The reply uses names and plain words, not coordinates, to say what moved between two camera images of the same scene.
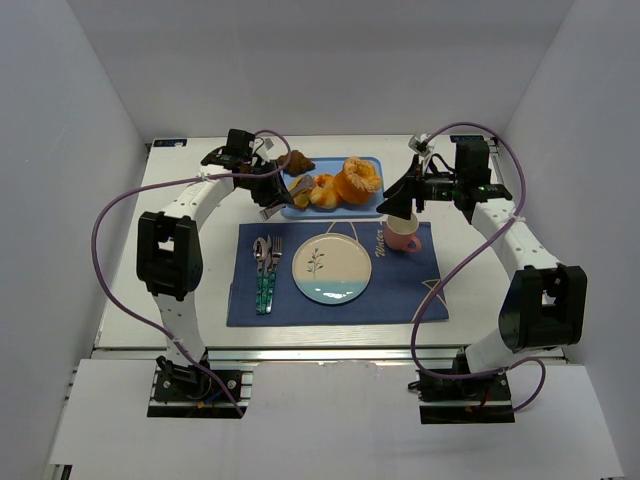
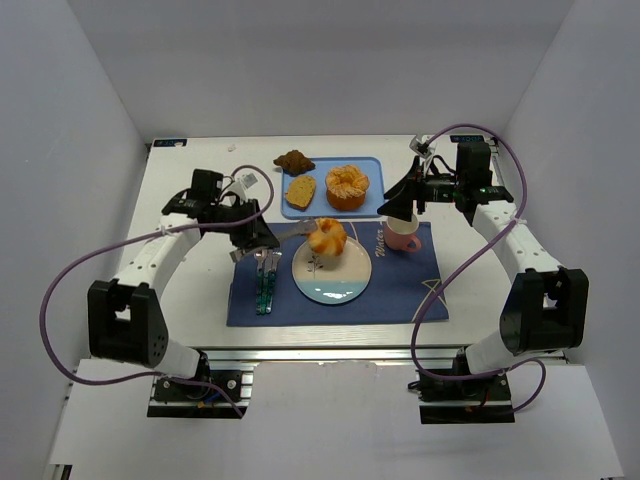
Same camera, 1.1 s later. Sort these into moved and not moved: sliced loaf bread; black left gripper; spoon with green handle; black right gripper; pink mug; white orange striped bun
Moved: white orange striped bun; black left gripper
Not moved: pink mug; spoon with green handle; sliced loaf bread; black right gripper
